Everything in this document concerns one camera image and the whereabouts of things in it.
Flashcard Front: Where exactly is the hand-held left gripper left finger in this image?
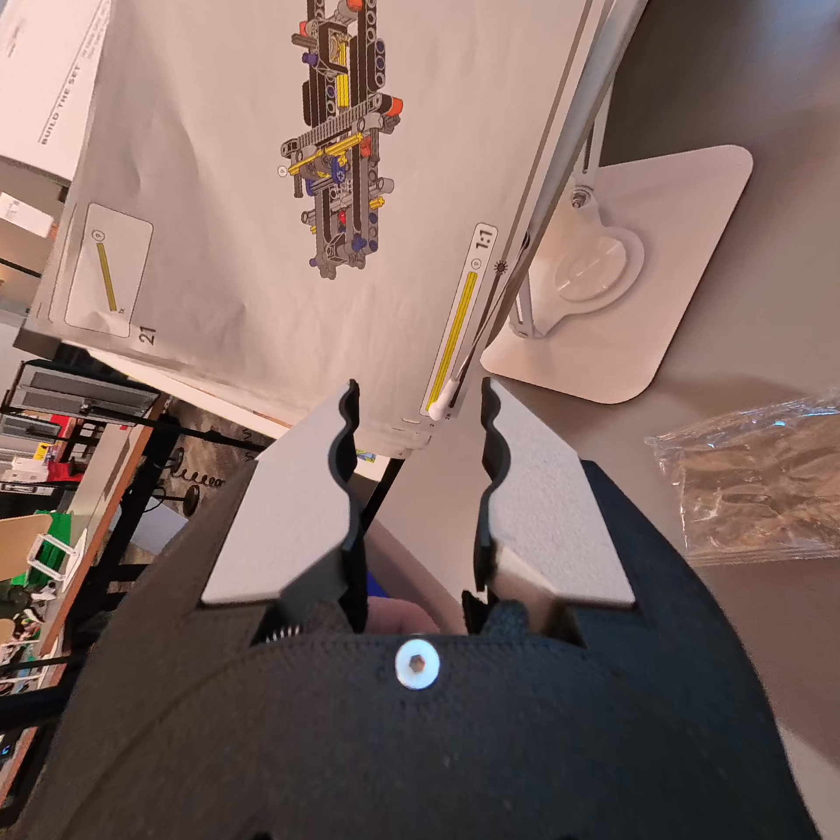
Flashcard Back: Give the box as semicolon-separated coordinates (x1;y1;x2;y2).
199;378;370;634

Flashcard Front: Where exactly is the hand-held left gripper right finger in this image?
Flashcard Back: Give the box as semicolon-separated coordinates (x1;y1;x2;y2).
461;376;637;636

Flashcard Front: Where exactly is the lego instruction booklet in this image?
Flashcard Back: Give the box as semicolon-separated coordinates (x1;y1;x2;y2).
13;0;614;460

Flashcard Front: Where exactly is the wood-edged desk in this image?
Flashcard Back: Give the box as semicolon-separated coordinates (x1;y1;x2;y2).
39;392;175;660

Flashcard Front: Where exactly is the empty clear plastic bag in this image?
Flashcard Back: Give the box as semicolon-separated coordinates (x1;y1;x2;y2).
646;390;840;567

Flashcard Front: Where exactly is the small white stand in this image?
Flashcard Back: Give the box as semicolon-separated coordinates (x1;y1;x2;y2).
28;530;88;584

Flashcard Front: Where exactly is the green bin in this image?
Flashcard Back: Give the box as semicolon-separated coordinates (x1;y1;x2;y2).
29;511;76;585

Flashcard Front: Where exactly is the grey shelf unit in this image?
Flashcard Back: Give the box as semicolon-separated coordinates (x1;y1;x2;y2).
3;360;162;438

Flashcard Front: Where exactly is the tan plywood board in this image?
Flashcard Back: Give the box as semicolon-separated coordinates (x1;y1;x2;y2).
0;514;52;582

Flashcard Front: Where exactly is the white tablet stand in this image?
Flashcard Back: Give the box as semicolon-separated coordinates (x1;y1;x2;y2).
479;0;754;404

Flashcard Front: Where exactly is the white box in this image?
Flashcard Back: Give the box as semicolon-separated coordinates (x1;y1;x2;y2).
0;192;57;241

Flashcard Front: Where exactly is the printed task sheet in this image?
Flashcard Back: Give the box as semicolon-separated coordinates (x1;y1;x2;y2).
0;0;114;189

